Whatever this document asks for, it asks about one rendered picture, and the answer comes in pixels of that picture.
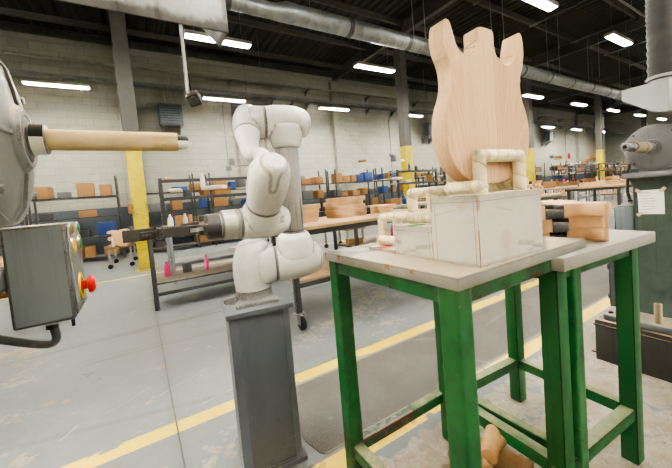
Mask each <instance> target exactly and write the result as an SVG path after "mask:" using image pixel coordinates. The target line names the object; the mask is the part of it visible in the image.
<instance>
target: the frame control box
mask: <svg viewBox="0 0 672 468"><path fill-rule="evenodd" d="M68 223H69V222H64V223H52V224H41V225H29V226H19V227H8V228H1V229H0V245H1V252H2V259H3V266H4V272H5V279H6V286H7V293H8V300H9V307H10V314H11V321H12V328H13V330H14V331H19V330H24V329H28V328H33V327H38V326H43V325H45V326H46V330H50V333H51V338H52V339H51V340H49V341H40V340H30V339H23V338H16V337H10V336H4V335H0V344H2V345H9V346H16V347H24V348H35V349H48V348H51V347H54V346H56V345H57V344H58V343H59V342H60V341H61V337H62V336H61V331H60V328H59V323H60V322H62V321H66V320H71V319H74V318H76V317H77V315H78V314H79V312H80V310H81V309H82V307H83V305H84V304H85V302H86V300H87V298H88V297H87V290H86V289H82V290H81V281H83V280H85V274H84V267H83V259H82V251H81V250H82V248H80V243H79V236H80V234H77V232H76V226H75V222H70V223H71V224H72V225H73V227H74V233H73V235H72V236H70V233H69V227H68ZM73 238H75V240H76V245H77V251H76V252H74V249H73Z"/></svg>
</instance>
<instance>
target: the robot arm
mask: <svg viewBox="0 0 672 468"><path fill-rule="evenodd" d="M232 128H233V132H234V136H235V139H236V141H237V143H238V145H239V148H240V151H241V154H242V156H243V158H244V160H245V161H246V162H248V163H250V165H249V167H248V173H247V183H246V189H247V200H246V203H245V204H244V206H243V208H241V209H232V210H221V211H220V212H219V214H218V213H215V214H206V215H205V216H204V223H203V224H199V222H197V221H194V222H191V223H184V224H181V225H177V226H168V227H156V226H153V228H144V229H134V230H125V231H122V239H123V243H130V242H138V241H146V240H157V239H162V238H169V237H178V236H185V237H186V236H200V233H204V232H205V236H206V238H207V240H216V239H221V238H222V240H229V239H231V240H234V239H241V238H248V239H246V240H243V241H240V242H239V243H238V245H237V247H236V250H235V253H234V258H233V278H234V284H235V289H236V294H234V296H231V297H228V298H225V299H223V302H224V305H236V310H242V309H245V308H249V307H254V306H259V305H264V304H268V303H275V302H279V297H277V296H275V295H274V294H273V292H272V287H271V283H272V282H275V281H277V280H289V279H296V278H301V277H305V276H308V275H310V274H312V273H314V272H316V271H318V270H319V269H320V267H321V266H322V265H323V251H322V248H321V247H320V245H319V244H318V243H317V242H315V241H312V239H311V235H310V234H309V233H308V232H307V231H306V230H304V219H303V206H302V193H301V177H300V164H299V151H298V147H300V145H301V141H302V137H306V136H307V135H308V134H309V132H310V129H311V120H310V116H309V114H308V112H306V111H305V110H303V109H301V108H299V107H295V106H289V105H269V106H253V105H250V104H242V105H240V106H239V107H238V108H237V109H236V110H235V112H234V115H233V120H232ZM260 138H270V141H271V144H272V146H273V148H275V153H273V152H268V151H267V150H266V149H264V148H262V147H259V139H260ZM278 234H280V235H279V236H278V238H277V246H268V245H267V242H266V241H264V240H263V239H260V238H266V237H271V236H275V235H278Z"/></svg>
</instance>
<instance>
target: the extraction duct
mask: <svg viewBox="0 0 672 468"><path fill-rule="evenodd" d="M225 1H226V10H228V11H230V10H231V11H236V12H240V13H244V14H249V15H253V14H254V10H255V0H225ZM255 16H257V17H262V18H266V19H270V20H274V21H278V22H282V23H286V24H291V25H295V26H300V27H304V28H308V29H313V30H317V31H322V32H326V33H330V34H335V35H339V36H343V37H346V38H352V39H357V40H361V41H365V42H370V43H374V44H378V45H383V46H387V47H391V48H396V49H400V50H403V51H409V52H414V53H418V54H419V53H421V52H422V51H423V50H424V47H425V38H423V37H419V36H415V35H412V34H409V33H404V32H400V31H397V30H393V29H389V28H386V27H382V26H378V25H374V24H371V23H367V22H363V21H360V20H356V19H353V18H350V17H345V16H341V15H337V14H333V13H329V12H326V11H322V10H318V9H315V8H311V7H307V6H303V5H300V4H296V3H292V2H289V1H283V2H271V1H267V0H257V10H256V14H255ZM421 54H422V55H427V56H431V54H430V49H429V39H427V38H426V48H425V50H424V51H423V52H422V53H421ZM520 77H524V78H528V79H532V80H537V81H541V82H544V83H550V84H554V85H558V86H563V87H566V88H571V89H576V90H580V91H585V92H589V93H594V94H598V95H602V96H607V97H611V98H614V97H615V96H616V95H618V94H619V93H620V92H621V90H617V89H614V88H611V87H606V86H603V85H599V84H595V83H592V82H587V81H584V80H580V79H576V78H574V77H569V76H565V75H561V74H557V73H554V72H551V71H547V70H543V69H539V68H536V67H532V66H528V65H525V64H523V65H522V70H521V75H520ZM559 78H560V80H559ZM558 80H559V81H558ZM555 83H556V84H555ZM599 88H600V89H599ZM598 90H599V91H598ZM597 91H598V92H597ZM596 92H597V93H596Z"/></svg>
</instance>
